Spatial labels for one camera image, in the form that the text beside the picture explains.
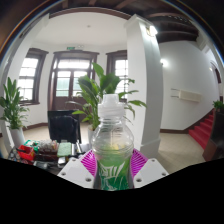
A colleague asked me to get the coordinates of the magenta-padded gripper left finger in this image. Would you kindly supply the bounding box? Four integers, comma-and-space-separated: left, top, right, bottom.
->
57, 149, 98, 190

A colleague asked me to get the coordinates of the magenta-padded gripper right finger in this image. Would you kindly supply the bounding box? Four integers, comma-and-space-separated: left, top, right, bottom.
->
129, 148, 169, 190

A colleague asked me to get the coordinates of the clear bottle with green label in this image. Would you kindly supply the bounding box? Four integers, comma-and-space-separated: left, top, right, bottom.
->
90, 93, 135, 192

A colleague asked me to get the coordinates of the green notebook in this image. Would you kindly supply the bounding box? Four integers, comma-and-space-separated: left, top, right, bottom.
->
56, 142, 73, 158

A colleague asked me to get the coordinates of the black chair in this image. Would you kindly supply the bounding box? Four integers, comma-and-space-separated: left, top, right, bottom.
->
47, 109, 83, 144

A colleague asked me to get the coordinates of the red carpeted staircase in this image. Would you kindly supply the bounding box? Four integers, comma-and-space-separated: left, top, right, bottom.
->
188, 113, 216, 150

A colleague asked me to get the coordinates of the dark wooden stand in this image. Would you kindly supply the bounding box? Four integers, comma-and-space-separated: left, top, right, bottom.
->
202, 109, 224, 163

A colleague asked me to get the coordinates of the dark wooden double door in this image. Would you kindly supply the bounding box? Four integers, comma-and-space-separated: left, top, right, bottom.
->
48, 50, 100, 111

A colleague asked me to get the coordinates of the potted plant in white pot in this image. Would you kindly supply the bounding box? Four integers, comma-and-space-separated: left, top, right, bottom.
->
66, 62, 148, 144
0, 76, 30, 149

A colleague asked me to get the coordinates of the small green plant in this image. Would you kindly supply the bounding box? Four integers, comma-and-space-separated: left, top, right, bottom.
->
212, 99, 224, 113

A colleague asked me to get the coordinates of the dark framed window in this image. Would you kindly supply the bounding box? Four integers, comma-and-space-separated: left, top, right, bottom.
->
106, 50, 129, 84
18, 48, 49, 106

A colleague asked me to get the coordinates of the white wall radiator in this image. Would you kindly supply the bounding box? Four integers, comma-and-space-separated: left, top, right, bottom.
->
170, 88, 203, 104

